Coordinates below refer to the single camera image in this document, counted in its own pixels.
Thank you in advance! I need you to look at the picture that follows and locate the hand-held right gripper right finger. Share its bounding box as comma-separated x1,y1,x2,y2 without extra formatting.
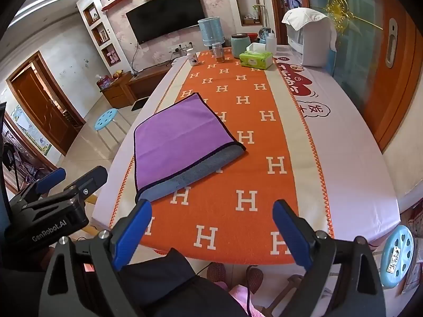
272,199,388,317

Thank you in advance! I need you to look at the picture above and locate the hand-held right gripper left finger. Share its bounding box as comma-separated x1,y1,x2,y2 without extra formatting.
38,200,153,317

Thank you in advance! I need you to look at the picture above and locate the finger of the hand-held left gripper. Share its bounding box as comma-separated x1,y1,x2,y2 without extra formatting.
64,166,109,203
20,168,67,203

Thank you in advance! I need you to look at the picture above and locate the purple towel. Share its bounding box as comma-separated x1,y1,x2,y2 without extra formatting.
133,92,247,203

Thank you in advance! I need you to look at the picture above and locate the maroon slipper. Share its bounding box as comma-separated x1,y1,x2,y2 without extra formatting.
206,262,228,283
246,266,265,291

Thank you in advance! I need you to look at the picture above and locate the blue plastic stool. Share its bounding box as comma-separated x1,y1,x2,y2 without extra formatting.
380,225,414,288
94,108,128,149

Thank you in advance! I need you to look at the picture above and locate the person's dark trouser leg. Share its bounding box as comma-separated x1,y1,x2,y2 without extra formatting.
122,248,252,317

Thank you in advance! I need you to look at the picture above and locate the brown wooden door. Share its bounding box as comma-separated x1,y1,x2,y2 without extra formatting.
7,51,85,156

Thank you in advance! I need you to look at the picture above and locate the pink cloth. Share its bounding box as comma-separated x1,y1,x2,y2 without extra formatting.
228,284,261,317

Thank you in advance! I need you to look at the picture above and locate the black floor mat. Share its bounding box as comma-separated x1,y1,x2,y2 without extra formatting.
130,96,151,111

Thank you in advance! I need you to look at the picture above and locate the wooden television cabinet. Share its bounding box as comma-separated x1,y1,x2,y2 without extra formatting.
99,66,172,108

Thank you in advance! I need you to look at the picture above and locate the white printed tablecloth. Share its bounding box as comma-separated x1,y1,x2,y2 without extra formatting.
91,44,402,265

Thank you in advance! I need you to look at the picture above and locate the orange letter-print blanket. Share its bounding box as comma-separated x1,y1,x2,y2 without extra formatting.
111,51,334,265

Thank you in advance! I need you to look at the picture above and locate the wooden sliding door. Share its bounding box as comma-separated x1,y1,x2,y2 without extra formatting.
364,0,423,152

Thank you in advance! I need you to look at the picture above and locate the glass jar metal lid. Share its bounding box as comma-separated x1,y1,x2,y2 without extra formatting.
211,43,226,63

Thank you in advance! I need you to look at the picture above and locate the green tissue pack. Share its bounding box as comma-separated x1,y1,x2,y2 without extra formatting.
238,51,273,71

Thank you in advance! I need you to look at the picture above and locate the white rectangular container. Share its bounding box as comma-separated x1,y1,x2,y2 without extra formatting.
246,42,272,55

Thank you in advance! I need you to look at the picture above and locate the blue water bottle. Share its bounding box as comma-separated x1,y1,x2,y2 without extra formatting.
197,16,226,48

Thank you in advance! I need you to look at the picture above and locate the white countertop appliance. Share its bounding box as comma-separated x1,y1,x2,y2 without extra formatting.
285,16,333,67

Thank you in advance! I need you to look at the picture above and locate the white plastic bottle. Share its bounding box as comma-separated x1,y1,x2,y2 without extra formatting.
265,30,277,55

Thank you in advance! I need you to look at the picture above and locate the teal canister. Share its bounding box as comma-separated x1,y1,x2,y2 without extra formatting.
230,33,251,59

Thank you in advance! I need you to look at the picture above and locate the white cloth cover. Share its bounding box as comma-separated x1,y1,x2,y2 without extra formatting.
282,7,328,30

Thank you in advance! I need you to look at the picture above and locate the gold door ornament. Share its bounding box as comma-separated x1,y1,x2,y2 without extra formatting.
325,0,384,30

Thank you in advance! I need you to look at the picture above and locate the wall poster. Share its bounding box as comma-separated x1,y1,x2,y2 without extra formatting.
11,104,52,156

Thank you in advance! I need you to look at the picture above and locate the white wall niche unit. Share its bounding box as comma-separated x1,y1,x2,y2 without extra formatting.
77,2,123,70

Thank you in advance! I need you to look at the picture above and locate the red wall shelf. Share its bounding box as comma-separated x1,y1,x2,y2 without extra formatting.
101,0,133,12

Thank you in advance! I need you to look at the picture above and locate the black wall television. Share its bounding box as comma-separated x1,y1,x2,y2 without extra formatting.
126,0,206,44

